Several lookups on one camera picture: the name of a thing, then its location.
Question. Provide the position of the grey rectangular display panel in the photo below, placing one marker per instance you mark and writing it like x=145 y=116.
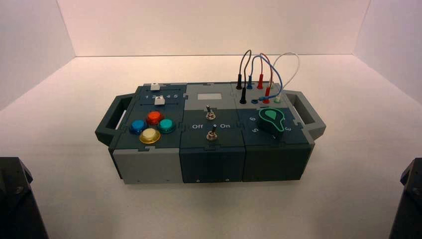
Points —
x=209 y=97

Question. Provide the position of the green round push button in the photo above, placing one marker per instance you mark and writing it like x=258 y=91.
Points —
x=166 y=125

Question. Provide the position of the dark teal grey task box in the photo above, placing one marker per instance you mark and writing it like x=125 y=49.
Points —
x=211 y=165

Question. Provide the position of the white slider knob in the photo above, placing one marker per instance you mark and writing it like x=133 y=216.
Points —
x=159 y=101
x=155 y=86

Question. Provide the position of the red round push button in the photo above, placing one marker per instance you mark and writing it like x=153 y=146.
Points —
x=155 y=117

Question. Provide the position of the green pointer rotary knob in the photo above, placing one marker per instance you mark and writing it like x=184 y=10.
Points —
x=268 y=119

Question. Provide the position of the yellow round push button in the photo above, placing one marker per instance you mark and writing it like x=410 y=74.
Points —
x=150 y=135

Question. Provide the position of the blue round push button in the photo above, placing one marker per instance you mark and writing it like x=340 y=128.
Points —
x=138 y=126

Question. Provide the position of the metal toggle switch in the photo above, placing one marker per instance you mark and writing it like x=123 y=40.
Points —
x=210 y=115
x=212 y=135

